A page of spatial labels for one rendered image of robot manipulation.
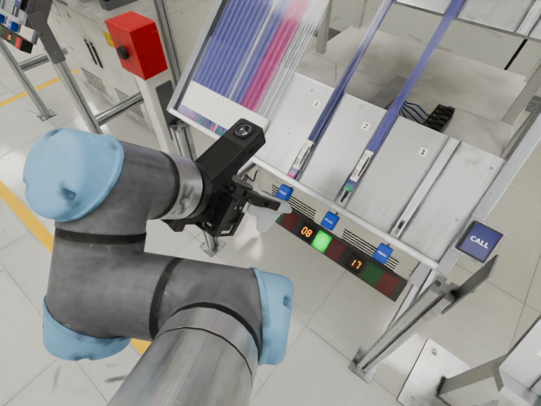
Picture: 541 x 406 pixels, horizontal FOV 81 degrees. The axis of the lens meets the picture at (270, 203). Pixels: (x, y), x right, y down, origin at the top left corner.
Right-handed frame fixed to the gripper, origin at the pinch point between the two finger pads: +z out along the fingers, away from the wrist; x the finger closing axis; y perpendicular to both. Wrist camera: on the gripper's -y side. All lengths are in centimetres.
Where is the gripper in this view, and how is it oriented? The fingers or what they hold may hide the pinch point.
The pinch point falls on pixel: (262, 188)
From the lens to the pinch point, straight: 56.0
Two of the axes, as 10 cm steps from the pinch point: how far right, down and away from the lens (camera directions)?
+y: -4.7, 8.7, 1.7
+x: 7.7, 5.0, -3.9
